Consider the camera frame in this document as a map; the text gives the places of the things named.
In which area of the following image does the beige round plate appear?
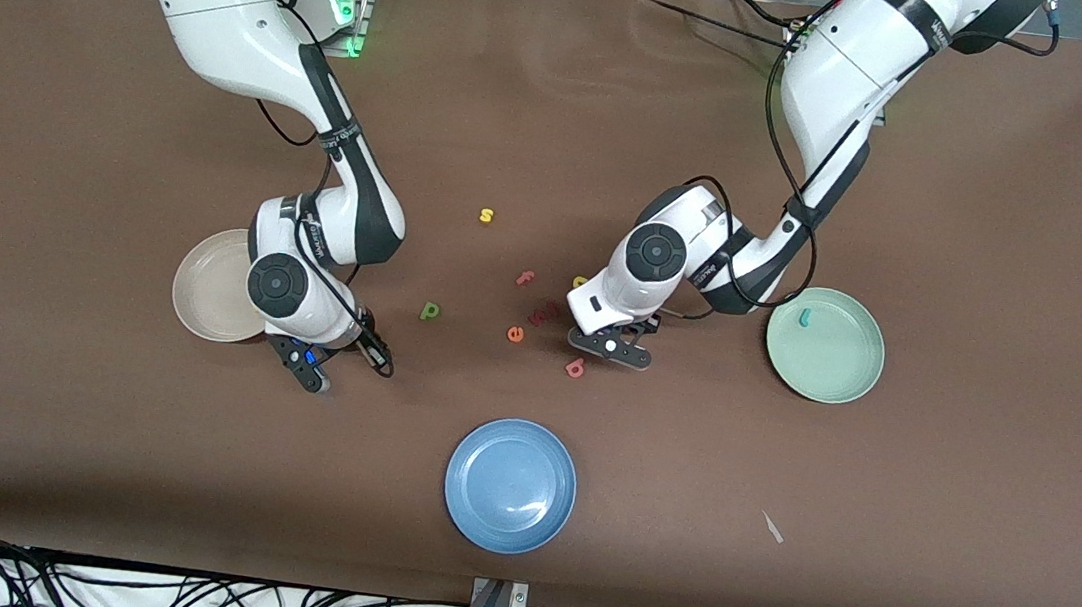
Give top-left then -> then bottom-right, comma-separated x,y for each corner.
166,221 -> 284,348

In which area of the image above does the pale green round plate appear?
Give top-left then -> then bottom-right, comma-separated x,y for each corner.
758,281 -> 893,411

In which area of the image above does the blue round plate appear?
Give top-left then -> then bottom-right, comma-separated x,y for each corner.
437,411 -> 585,562

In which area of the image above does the brown table cover sheet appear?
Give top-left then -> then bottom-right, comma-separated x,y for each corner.
0,0 -> 1082,607

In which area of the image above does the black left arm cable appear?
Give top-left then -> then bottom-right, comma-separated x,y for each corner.
665,0 -> 845,333

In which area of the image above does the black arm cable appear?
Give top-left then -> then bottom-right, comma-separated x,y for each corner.
227,97 -> 422,379
665,0 -> 845,333

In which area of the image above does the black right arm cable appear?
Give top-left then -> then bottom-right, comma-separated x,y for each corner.
227,97 -> 422,379

